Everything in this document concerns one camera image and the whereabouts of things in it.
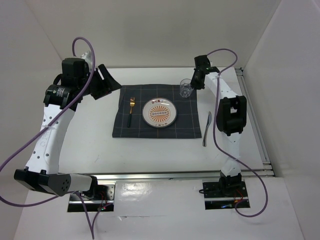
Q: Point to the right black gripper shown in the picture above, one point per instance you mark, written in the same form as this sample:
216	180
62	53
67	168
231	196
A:
193	83

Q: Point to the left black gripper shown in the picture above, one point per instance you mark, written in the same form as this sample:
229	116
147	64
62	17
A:
106	85

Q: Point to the clear wine glass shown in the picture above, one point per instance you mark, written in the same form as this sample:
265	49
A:
185	88

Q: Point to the gold fork green handle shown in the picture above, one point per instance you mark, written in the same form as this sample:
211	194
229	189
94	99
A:
131	104

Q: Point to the dark checked cloth placemat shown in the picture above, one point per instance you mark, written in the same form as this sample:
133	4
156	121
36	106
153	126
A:
186	125

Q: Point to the silver table knife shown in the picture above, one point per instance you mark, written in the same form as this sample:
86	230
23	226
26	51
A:
208	123

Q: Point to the white orange patterned plate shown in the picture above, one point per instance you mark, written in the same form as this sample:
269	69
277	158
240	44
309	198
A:
159	112

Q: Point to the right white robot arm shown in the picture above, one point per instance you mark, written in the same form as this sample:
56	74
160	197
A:
230	119

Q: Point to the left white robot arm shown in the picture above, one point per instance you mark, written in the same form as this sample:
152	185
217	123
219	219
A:
41	172

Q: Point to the aluminium frame rail right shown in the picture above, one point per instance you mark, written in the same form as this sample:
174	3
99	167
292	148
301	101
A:
267	165

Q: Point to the aluminium frame rail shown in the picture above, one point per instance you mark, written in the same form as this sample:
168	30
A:
267	165
155	176

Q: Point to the aluminium frame rail front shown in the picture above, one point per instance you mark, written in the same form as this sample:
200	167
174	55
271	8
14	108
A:
155	176

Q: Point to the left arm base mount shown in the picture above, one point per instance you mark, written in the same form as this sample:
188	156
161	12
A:
101	200

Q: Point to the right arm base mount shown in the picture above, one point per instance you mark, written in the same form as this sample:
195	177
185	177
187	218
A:
218	198

